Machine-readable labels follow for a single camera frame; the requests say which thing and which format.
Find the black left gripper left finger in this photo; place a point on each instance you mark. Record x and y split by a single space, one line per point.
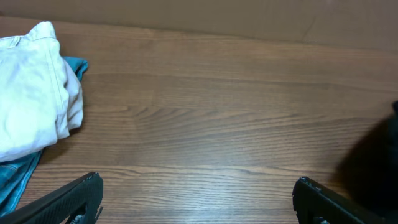
77 202

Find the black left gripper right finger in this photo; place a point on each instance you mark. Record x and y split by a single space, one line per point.
315 203

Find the black t-shirt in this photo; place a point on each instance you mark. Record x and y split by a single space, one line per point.
369 171

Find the blue folded jeans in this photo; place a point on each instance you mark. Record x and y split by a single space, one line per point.
15 176

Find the beige folded pants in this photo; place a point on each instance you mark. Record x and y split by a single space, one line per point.
41 97

